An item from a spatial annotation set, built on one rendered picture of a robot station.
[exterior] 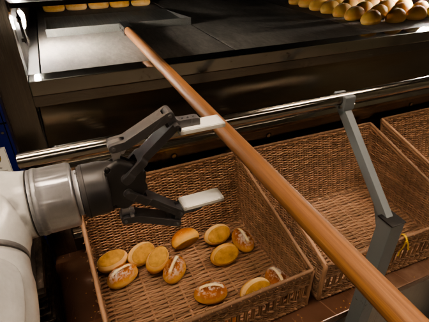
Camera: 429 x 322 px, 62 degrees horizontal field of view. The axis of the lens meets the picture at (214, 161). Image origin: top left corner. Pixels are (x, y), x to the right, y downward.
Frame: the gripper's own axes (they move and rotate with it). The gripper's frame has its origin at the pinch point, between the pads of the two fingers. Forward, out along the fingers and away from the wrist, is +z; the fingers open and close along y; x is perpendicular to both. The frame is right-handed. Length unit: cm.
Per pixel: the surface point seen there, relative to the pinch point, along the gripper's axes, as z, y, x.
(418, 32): 108, 2, -55
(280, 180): 6.0, -0.8, 9.5
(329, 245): 4.9, -0.1, 21.8
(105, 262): -19, 56, -40
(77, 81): -16, 3, -55
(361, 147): 42.2, 12.7, -9.8
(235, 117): 12.7, 2.8, -17.8
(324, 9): 98, 0, -98
